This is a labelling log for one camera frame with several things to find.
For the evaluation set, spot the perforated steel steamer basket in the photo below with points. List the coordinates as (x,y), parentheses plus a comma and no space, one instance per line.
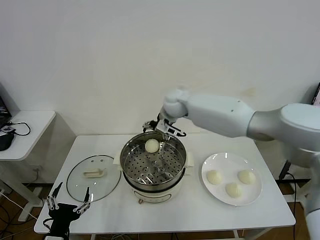
(135,152)

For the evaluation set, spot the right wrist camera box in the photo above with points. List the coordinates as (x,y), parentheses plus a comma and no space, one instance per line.
(171,129)

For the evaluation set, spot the cream electric cooking pot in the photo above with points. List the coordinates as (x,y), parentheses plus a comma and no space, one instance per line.
(152,197)

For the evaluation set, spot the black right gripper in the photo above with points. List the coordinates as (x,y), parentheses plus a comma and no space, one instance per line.
(156,124)

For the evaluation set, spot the white wall power socket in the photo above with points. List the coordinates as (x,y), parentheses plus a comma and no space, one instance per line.
(37,168)

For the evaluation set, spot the laptop beside table label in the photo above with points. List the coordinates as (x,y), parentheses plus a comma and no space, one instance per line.
(316,95)

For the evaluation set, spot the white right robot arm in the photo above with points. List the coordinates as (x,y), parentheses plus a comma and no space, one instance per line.
(217,115)

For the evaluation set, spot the black computer mouse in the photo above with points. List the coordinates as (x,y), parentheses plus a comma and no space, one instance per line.
(3,142)

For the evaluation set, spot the small QR code tag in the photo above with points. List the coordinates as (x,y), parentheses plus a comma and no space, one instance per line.
(7,129)

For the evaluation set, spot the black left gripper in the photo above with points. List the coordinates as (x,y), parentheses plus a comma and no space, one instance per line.
(61,212)

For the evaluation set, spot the white round plate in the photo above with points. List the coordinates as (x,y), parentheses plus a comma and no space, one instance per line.
(250,197)

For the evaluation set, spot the black metal floor frame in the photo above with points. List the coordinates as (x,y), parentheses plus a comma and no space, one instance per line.
(301,180)

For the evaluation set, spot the laptop beside black mouse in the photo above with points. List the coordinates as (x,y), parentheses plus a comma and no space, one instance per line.
(3,110)

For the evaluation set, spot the white steamed baozi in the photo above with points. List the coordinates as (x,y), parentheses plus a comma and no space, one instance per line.
(247,176)
(151,145)
(214,177)
(233,190)

